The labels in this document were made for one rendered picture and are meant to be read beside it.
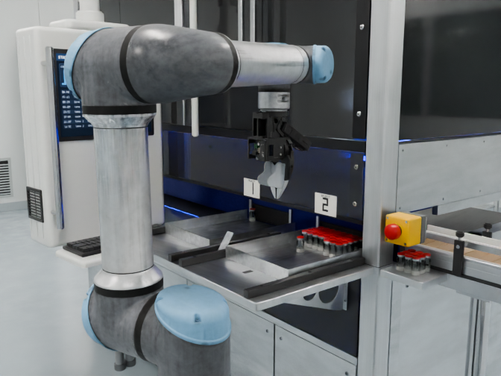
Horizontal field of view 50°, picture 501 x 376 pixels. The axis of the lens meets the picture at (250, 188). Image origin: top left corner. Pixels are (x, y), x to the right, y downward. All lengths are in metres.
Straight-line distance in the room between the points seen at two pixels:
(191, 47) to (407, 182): 0.87
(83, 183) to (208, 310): 1.24
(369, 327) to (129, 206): 0.87
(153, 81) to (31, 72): 1.21
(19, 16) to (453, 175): 5.68
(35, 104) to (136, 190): 1.12
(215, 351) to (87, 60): 0.48
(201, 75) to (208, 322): 0.36
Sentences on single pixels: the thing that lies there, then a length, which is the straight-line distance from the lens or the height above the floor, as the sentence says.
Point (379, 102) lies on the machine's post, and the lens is 1.40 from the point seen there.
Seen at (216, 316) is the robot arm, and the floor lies 1.00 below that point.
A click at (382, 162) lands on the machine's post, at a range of 1.40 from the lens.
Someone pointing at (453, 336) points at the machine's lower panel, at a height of 0.57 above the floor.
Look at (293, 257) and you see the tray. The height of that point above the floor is 0.88.
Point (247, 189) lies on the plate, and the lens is 1.81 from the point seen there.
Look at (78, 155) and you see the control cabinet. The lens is 1.98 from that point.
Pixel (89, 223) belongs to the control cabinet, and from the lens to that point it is 2.04.
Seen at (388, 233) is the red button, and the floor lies 0.99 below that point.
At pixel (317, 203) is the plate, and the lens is 1.57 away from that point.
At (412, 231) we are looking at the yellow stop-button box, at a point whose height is 1.00.
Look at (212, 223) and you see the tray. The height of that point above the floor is 0.89.
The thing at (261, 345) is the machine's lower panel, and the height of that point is 0.48.
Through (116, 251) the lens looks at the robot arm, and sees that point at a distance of 0.89.
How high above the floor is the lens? 1.34
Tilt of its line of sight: 10 degrees down
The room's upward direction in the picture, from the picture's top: straight up
